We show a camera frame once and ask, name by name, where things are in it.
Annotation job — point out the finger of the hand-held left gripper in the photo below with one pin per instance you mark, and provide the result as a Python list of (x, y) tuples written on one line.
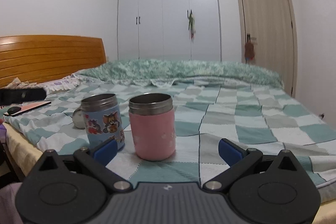
[(15, 95)]

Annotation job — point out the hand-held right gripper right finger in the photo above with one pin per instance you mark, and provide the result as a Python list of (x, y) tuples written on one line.
[(230, 152)]

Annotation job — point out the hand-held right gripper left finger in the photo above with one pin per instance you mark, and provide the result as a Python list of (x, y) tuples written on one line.
[(105, 152)]

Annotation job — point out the pink steel cup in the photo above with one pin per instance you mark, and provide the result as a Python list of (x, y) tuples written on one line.
[(152, 134)]

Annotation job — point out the blue cartoon steel cup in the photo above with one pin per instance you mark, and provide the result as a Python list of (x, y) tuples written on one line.
[(103, 119)]

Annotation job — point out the crumpled tissue paper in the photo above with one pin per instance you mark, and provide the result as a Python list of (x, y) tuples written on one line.
[(18, 82)]

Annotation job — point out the small black round object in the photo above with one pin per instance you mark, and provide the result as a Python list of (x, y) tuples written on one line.
[(14, 109)]

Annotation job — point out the pink smartphone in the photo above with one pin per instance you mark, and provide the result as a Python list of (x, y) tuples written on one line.
[(32, 106)]

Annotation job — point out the checkered green bedsheet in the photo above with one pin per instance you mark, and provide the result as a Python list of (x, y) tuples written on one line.
[(249, 113)]

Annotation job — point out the round silver lid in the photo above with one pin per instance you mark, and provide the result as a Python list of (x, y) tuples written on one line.
[(77, 119)]

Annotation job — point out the floral pillow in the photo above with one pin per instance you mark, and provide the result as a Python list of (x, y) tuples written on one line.
[(63, 83)]

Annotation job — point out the wooden headboard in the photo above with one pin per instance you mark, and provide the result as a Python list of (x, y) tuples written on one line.
[(50, 58)]

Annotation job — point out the beige mattress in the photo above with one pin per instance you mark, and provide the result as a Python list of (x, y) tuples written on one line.
[(18, 150)]

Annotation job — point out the green fluffy quilt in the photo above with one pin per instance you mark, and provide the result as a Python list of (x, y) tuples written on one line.
[(183, 70)]

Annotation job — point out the red bag on door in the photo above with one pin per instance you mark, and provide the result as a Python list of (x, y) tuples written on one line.
[(249, 50)]

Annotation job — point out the purple cloth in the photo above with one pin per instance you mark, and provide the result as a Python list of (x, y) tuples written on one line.
[(8, 203)]

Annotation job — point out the beige door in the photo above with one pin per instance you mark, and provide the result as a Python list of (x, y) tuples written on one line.
[(267, 29)]

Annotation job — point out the green hanging toy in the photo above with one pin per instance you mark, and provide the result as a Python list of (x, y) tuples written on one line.
[(191, 22)]

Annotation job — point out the white wardrobe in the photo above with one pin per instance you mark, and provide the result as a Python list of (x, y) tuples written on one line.
[(168, 11)]

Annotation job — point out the small dark wall fixture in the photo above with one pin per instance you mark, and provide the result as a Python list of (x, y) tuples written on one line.
[(321, 116)]

